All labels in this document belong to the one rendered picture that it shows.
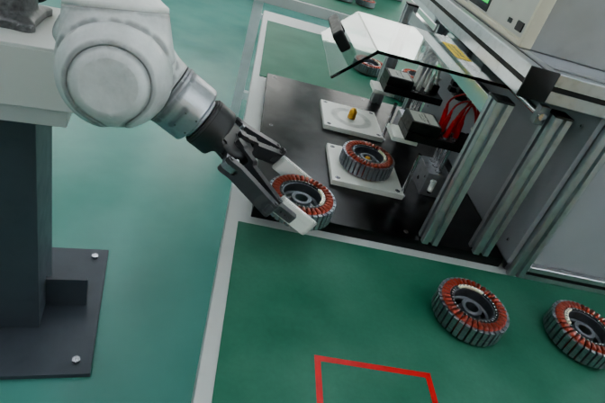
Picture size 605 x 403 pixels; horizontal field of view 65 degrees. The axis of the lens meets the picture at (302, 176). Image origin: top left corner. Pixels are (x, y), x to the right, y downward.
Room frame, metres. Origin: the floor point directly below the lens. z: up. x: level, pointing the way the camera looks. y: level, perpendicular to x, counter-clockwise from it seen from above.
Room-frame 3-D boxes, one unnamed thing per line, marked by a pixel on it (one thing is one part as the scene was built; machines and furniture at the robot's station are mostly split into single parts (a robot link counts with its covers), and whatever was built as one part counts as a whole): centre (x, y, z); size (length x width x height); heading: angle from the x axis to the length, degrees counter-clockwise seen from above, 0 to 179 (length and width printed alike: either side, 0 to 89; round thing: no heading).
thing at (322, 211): (0.64, -0.01, 0.82); 0.11 x 0.11 x 0.04
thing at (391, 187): (0.89, -0.12, 0.78); 0.15 x 0.15 x 0.01; 11
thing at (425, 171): (0.92, -0.26, 0.80); 0.08 x 0.05 x 0.06; 11
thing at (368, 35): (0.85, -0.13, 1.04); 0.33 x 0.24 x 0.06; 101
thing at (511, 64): (1.07, -0.41, 1.09); 0.68 x 0.44 x 0.05; 11
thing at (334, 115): (1.13, -0.07, 0.78); 0.15 x 0.15 x 0.01; 11
